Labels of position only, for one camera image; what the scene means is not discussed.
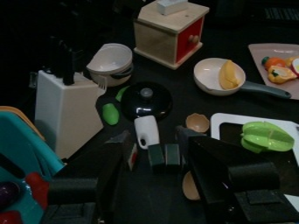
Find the orange toy fruit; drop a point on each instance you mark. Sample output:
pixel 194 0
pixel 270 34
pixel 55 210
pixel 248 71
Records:
pixel 274 62

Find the yellow toy food wedge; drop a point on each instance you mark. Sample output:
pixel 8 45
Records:
pixel 228 75

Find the red and white toy slice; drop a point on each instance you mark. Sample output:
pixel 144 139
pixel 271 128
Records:
pixel 294 64

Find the brown toy eggshell half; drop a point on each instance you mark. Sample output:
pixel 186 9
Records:
pixel 190 186
pixel 198 122

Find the purple toy food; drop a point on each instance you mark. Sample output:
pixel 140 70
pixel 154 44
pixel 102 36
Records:
pixel 7 193

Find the pink cutting board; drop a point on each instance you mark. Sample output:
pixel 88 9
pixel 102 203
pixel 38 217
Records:
pixel 282 49

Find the green toy pepper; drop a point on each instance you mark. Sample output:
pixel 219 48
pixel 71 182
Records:
pixel 266 137

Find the red toy food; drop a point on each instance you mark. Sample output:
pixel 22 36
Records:
pixel 10 218
pixel 38 188

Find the yellow toy pepper piece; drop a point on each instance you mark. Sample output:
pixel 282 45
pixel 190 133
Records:
pixel 280 75

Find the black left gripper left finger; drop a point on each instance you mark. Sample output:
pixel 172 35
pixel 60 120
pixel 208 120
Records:
pixel 83 186

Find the black pot lid grey knob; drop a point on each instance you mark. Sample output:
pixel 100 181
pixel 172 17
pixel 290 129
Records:
pixel 146 102

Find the white plastic fork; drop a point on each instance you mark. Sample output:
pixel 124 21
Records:
pixel 102 82

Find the red and white toy piece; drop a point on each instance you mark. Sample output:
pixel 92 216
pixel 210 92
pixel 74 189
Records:
pixel 132 157

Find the white framed black tray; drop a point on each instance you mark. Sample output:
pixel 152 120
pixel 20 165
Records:
pixel 230 119

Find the wooden box with red drawer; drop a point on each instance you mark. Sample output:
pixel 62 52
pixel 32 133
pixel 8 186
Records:
pixel 167 38

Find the white knife block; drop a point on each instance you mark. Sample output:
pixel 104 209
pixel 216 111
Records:
pixel 66 116

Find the green toy vegetable piece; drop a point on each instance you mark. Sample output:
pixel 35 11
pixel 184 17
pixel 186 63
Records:
pixel 122 94
pixel 111 114

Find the teal toy basket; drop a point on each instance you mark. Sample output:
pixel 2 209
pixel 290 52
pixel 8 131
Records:
pixel 23 151

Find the dark green block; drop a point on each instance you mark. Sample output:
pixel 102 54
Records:
pixel 172 154
pixel 155 157

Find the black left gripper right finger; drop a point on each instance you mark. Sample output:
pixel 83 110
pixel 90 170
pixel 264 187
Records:
pixel 234 180

